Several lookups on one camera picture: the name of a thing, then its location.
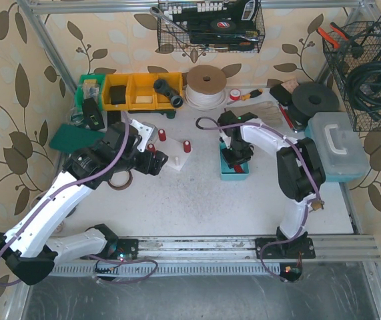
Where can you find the white four-peg base plate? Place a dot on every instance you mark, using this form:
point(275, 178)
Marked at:
point(174, 150)

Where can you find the dark grey empty spool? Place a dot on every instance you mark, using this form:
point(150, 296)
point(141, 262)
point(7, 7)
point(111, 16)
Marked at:
point(311, 98)

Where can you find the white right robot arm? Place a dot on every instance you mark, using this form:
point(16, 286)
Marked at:
point(300, 170)

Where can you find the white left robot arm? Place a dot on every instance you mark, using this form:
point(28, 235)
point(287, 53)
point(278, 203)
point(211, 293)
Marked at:
point(30, 251)

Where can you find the red white tape roll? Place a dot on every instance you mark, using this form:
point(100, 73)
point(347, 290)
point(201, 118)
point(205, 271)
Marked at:
point(235, 94)

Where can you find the beige work glove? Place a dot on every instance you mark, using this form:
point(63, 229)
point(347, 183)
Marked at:
point(267, 111)

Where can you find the black rectangular case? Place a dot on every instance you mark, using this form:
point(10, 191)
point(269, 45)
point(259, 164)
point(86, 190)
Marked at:
point(281, 95)

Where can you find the wire basket with hose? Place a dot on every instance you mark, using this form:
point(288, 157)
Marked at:
point(356, 68)

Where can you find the green storage bin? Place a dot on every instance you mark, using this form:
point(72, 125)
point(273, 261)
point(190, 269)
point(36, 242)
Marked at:
point(89, 86)

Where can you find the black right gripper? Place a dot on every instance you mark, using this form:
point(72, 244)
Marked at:
point(237, 155)

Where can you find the yellow black nut driver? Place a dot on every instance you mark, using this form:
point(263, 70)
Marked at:
point(252, 94)

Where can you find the black box in bin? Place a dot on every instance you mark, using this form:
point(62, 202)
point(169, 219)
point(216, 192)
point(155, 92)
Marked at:
point(117, 94)

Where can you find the black remote-like block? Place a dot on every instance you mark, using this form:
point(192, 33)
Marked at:
point(113, 117)

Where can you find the dark grey pipe fitting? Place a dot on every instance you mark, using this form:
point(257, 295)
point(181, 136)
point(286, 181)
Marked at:
point(162, 87)

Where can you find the yellow storage bins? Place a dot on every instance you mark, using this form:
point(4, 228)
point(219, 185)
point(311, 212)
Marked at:
point(140, 94)

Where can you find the small teal parts tray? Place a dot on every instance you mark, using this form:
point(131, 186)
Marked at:
point(228, 174)

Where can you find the teal clear lid toolbox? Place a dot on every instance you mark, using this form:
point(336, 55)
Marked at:
point(339, 147)

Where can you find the white cable spool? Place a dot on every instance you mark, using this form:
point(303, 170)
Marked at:
point(206, 88)

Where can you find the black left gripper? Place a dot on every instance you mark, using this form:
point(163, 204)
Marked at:
point(151, 161)

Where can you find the orange handled pliers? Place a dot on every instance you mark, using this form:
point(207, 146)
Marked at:
point(336, 31)

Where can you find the sandpaper sheet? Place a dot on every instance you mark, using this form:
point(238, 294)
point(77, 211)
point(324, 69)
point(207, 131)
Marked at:
point(290, 85)

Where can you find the brown packing tape roll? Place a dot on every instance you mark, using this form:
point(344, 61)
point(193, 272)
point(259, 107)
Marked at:
point(120, 180)

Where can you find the wire basket with tools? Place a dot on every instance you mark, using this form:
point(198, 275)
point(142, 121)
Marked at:
point(198, 27)

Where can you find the black green battery device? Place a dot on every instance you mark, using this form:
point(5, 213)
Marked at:
point(92, 114)

